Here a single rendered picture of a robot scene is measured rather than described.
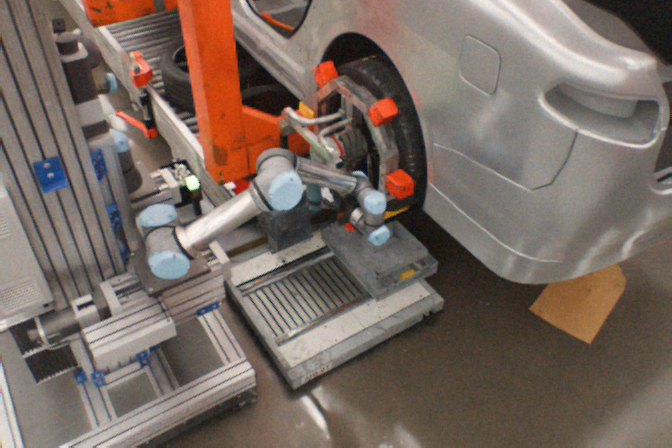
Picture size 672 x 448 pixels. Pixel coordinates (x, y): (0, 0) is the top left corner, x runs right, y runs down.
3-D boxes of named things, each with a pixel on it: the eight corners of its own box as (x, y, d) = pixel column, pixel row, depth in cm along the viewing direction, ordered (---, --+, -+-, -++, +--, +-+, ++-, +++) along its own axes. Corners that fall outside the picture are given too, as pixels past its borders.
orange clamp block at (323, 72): (340, 79, 267) (332, 59, 267) (324, 85, 264) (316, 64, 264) (334, 84, 274) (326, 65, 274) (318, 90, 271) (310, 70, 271)
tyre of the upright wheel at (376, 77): (474, 108, 238) (373, 20, 275) (424, 127, 229) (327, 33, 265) (439, 223, 287) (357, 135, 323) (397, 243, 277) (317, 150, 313)
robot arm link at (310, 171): (242, 159, 213) (354, 192, 241) (250, 178, 205) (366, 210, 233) (258, 131, 208) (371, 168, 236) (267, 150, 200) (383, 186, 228)
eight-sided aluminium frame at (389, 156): (393, 226, 270) (403, 118, 235) (381, 232, 268) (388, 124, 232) (325, 160, 305) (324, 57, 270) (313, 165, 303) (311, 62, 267)
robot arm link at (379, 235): (392, 225, 225) (390, 242, 230) (373, 207, 232) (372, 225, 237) (374, 233, 221) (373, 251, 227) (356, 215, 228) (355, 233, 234)
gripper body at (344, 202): (347, 183, 242) (366, 200, 234) (347, 200, 247) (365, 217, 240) (330, 190, 238) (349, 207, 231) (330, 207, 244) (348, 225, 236)
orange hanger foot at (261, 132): (341, 142, 327) (342, 82, 304) (249, 176, 305) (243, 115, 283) (324, 126, 338) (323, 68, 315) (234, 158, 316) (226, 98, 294)
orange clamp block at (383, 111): (390, 122, 246) (399, 112, 238) (373, 128, 243) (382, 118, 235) (382, 106, 247) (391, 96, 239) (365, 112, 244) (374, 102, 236)
